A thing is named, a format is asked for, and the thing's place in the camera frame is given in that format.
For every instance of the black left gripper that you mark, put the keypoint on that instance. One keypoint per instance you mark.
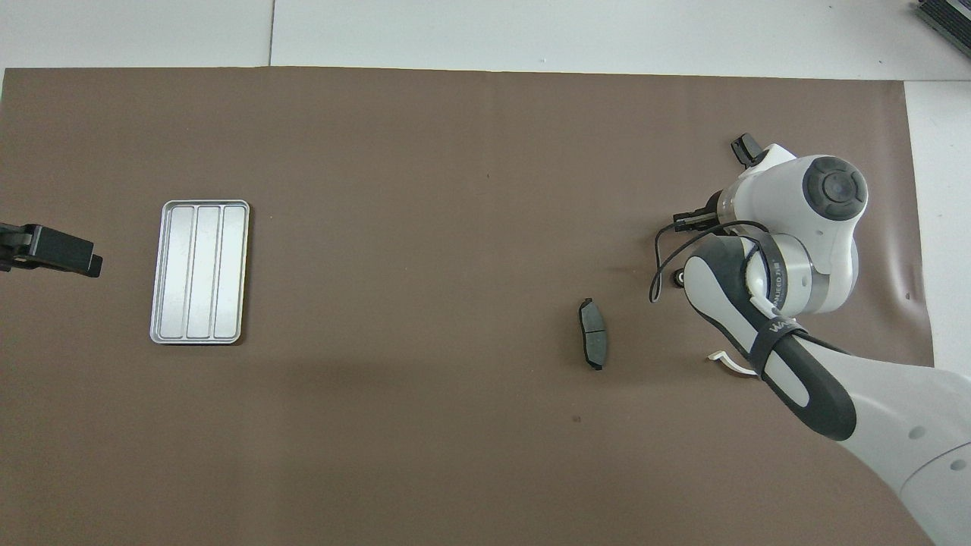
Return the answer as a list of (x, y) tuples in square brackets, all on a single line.
[(14, 246)]

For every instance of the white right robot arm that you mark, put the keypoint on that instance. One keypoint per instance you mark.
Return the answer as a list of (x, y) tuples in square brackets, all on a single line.
[(804, 227)]

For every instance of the white curved plastic clamp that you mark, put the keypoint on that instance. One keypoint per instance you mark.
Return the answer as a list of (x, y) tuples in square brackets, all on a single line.
[(727, 359)]

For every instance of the brown table mat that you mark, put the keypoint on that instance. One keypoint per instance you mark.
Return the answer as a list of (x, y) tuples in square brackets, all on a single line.
[(455, 227)]

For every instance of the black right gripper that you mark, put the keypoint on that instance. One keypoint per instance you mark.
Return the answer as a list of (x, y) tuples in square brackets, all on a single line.
[(715, 208)]

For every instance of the silver ribbed metal tray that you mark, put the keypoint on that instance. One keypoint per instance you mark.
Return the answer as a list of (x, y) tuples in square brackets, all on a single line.
[(199, 273)]

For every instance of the short dark grey brake pad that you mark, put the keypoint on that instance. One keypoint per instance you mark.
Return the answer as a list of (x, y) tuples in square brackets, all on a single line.
[(746, 148)]

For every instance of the long dark grey brake pad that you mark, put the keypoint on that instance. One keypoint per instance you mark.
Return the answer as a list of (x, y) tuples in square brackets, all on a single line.
[(594, 334)]

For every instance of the dark ribbed equipment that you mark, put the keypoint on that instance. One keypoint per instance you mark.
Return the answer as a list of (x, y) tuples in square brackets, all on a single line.
[(948, 21)]

